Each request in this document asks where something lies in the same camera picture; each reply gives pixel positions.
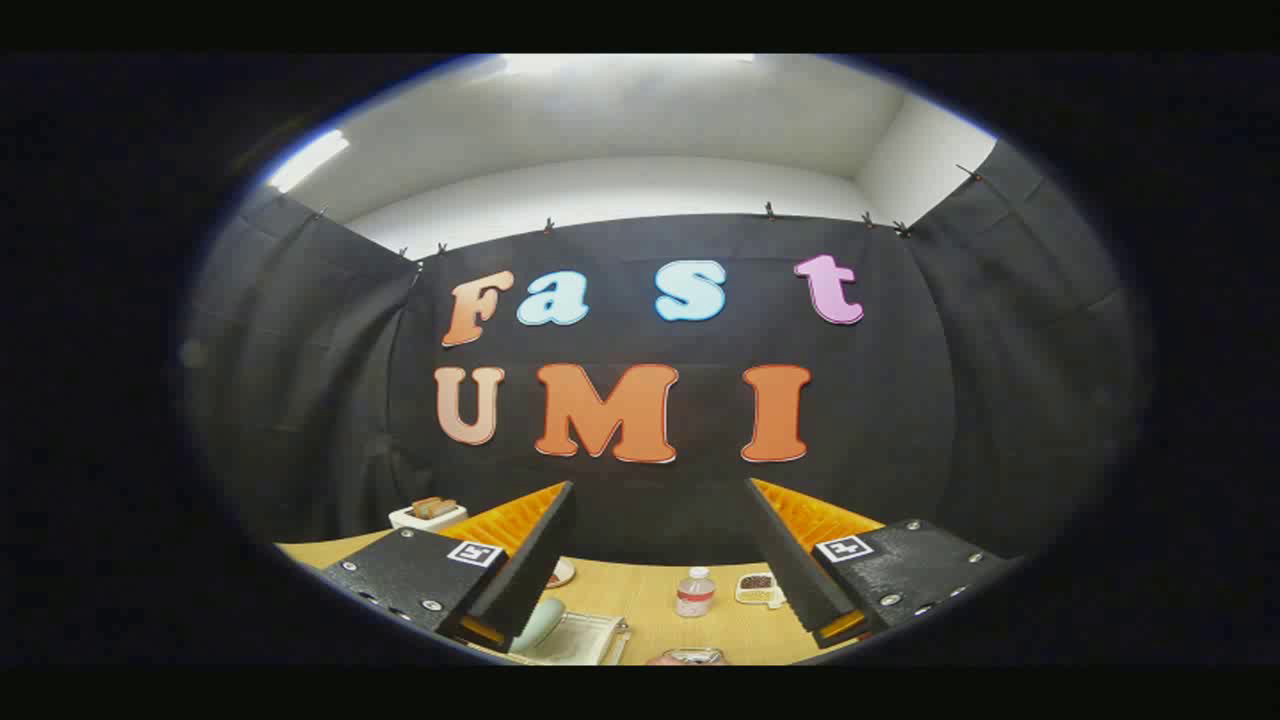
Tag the white plate with meat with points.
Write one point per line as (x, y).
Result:
(562, 574)

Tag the ceiling light panel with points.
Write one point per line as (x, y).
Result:
(305, 160)

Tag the row of black cloth clips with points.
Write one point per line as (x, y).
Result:
(770, 211)

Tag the white divided bean tray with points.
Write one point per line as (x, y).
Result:
(758, 592)

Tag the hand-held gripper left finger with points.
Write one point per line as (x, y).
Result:
(535, 560)

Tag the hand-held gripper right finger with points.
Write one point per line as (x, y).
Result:
(790, 560)

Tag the white toaster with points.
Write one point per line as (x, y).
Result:
(410, 518)

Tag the brown toast slice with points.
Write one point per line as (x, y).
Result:
(446, 505)
(422, 509)

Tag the light green plate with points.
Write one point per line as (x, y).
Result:
(540, 622)

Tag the clear plastic water bottle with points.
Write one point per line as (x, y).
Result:
(695, 595)

